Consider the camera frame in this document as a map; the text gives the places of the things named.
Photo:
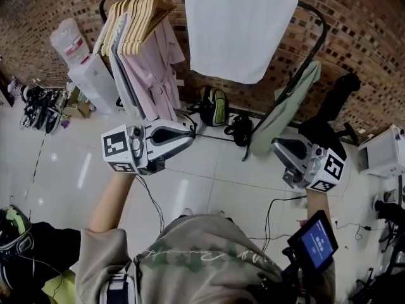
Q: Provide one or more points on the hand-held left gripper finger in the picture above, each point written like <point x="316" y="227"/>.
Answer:
<point x="177" y="147"/>
<point x="171" y="123"/>

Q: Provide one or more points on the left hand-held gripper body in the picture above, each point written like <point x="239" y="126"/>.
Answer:
<point x="115" y="146"/>

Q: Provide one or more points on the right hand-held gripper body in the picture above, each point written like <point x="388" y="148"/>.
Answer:
<point x="333" y="166"/>

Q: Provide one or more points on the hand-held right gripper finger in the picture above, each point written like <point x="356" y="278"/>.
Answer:
<point x="283" y="160"/>
<point x="299" y="141"/>

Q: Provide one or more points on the white towel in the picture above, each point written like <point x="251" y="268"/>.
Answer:
<point x="228" y="33"/>

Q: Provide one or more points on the black clothes rack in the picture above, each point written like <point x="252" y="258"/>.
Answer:
<point x="324" y="27"/>

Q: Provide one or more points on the person's right forearm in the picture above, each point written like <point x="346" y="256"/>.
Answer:
<point x="316" y="204"/>

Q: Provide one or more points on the person's left forearm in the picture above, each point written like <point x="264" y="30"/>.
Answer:
<point x="110" y="201"/>

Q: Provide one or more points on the pale green garment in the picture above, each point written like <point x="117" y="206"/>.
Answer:
<point x="284" y="112"/>

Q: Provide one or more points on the black green backpack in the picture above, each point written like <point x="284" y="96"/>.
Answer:
<point x="215" y="106"/>

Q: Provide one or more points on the white storage box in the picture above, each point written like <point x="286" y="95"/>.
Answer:
<point x="379" y="154"/>

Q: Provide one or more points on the cardboard box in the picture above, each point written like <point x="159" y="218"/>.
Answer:
<point x="83" y="108"/>

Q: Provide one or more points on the black bag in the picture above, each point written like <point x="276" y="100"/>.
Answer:
<point x="242" y="130"/>

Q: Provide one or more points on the small purple object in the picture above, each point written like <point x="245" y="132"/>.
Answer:
<point x="65" y="123"/>

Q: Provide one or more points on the pink robe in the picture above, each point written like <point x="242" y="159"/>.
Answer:
<point x="152" y="71"/>

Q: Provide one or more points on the person's left shoe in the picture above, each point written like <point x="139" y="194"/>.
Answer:
<point x="187" y="211"/>

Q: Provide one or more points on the person's shoe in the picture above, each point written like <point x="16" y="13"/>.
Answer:
<point x="221" y="214"/>
<point x="187" y="211"/>

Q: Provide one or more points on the white water dispenser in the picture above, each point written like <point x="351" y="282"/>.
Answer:
<point x="95" y="81"/>

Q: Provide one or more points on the black office chair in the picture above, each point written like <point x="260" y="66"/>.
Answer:
<point x="345" y="90"/>

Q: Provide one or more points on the black floor equipment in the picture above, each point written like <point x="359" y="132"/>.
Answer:
<point x="387" y="209"/>

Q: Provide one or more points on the pale grey hanging garment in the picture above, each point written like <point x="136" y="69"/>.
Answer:
<point x="121" y="74"/>

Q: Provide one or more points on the black screen device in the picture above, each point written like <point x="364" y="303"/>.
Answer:
<point x="318" y="242"/>

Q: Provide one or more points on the person's right shoe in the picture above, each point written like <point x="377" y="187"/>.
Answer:
<point x="221" y="214"/>

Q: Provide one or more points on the pile of dark shoes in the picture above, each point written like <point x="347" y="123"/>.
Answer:
<point x="41" y="109"/>

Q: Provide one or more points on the row of wooden hangers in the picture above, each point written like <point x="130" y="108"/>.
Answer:
<point x="142" y="17"/>

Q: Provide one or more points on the black jacket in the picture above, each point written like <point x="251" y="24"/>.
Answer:
<point x="47" y="242"/>

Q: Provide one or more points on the person's beige t-shirt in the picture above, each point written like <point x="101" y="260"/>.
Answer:
<point x="196" y="264"/>

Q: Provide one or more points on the camouflage helmet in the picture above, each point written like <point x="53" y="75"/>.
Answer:
<point x="12" y="223"/>

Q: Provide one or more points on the yellow green cloth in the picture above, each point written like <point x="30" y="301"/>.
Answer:
<point x="60" y="288"/>

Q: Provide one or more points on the black chest rig mount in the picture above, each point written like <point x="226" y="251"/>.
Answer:
<point x="291" y="280"/>

